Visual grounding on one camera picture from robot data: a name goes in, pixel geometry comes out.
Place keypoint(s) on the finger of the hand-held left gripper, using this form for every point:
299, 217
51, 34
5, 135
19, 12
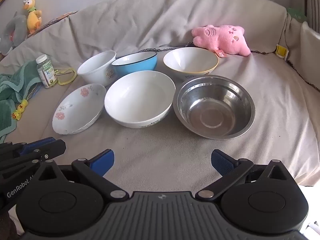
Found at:
37, 146
50, 150

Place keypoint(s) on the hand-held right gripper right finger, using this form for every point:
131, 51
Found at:
221, 163

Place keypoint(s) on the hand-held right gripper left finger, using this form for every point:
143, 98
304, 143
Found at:
103, 163

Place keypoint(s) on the white floral plate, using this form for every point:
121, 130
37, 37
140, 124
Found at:
77, 110

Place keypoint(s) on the white deep bowl orange print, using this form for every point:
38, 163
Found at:
96, 65

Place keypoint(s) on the white bowl with dark rim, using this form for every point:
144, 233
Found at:
140, 66

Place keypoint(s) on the white bowl yellow rim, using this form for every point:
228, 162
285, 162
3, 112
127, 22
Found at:
190, 60

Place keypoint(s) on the small yellow toy clip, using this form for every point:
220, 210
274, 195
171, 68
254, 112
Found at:
16, 115
23, 105

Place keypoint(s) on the stainless steel bowl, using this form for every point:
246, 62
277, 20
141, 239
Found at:
215, 105

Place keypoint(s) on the green blanket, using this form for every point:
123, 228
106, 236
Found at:
10, 90

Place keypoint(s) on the clear vitamin bottle white cap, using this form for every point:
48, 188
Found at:
46, 72

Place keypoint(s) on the large white bowl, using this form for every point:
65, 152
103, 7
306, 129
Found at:
138, 97

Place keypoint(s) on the yellow band loop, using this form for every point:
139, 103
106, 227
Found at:
74, 75

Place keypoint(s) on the grey plush toy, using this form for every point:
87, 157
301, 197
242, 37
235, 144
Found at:
15, 30

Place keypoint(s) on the pink plush toy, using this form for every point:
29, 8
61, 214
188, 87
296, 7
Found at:
220, 38

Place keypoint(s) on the small yellow white box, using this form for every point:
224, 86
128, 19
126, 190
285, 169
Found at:
282, 51

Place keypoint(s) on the yellow duck plush toy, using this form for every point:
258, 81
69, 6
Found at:
33, 17

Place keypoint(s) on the white cushion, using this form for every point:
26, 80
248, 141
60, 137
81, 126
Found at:
308, 47

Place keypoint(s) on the beige sofa cover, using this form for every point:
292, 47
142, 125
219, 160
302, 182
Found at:
150, 25

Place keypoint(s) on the green cloth item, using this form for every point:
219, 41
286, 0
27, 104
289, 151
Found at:
297, 15

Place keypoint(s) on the grey ribbed panel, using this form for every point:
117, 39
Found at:
312, 2

